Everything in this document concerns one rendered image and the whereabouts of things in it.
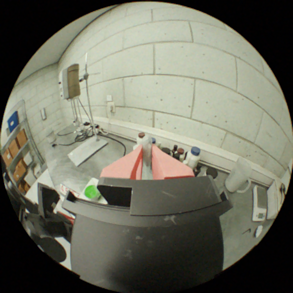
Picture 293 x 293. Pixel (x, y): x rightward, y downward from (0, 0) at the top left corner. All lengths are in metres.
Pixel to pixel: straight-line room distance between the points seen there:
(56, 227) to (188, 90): 0.67
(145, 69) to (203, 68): 0.32
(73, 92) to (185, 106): 0.62
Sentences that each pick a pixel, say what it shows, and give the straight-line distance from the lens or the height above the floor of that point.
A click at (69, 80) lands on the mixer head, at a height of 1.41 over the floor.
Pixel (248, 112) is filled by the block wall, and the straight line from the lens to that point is 0.60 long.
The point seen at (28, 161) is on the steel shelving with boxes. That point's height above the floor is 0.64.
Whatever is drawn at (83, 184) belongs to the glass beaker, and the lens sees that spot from 0.37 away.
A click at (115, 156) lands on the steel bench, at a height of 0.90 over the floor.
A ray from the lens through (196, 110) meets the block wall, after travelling 0.54.
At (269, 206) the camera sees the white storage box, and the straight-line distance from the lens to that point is 0.94.
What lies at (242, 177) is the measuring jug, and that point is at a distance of 0.52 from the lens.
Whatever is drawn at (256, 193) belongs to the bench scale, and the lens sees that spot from 0.75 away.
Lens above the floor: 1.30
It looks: 37 degrees down
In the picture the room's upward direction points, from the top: straight up
